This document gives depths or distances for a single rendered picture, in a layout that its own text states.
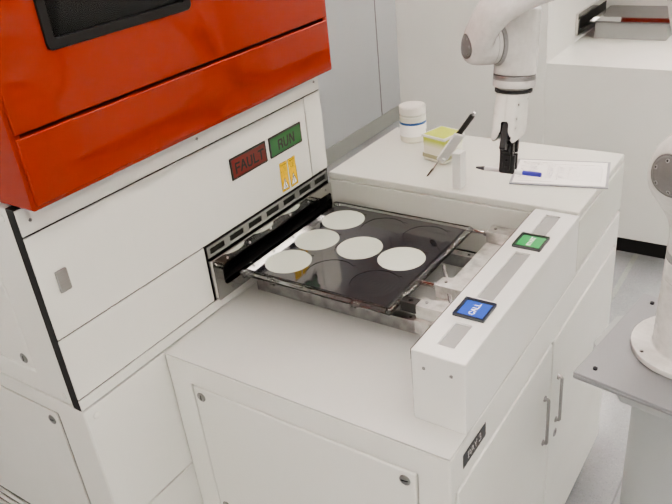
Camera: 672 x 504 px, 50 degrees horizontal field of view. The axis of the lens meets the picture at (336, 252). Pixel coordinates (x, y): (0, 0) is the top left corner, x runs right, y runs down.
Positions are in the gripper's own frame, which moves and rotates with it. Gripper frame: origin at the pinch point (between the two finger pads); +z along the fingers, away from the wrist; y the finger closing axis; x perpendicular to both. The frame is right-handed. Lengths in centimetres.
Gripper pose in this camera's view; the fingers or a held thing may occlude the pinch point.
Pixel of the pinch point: (508, 162)
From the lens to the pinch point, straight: 157.9
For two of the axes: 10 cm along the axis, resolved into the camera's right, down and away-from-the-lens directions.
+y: -4.8, 3.6, -8.0
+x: 8.8, 1.7, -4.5
